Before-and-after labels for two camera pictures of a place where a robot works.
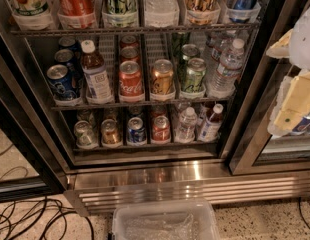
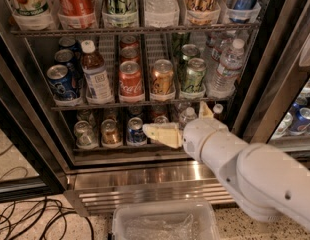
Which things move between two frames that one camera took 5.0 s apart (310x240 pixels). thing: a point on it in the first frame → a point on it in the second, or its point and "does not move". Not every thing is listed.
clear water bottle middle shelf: [222, 84] does not move
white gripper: [303, 39] → [199, 138]
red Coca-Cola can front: [131, 88] does not move
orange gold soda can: [162, 77] does not move
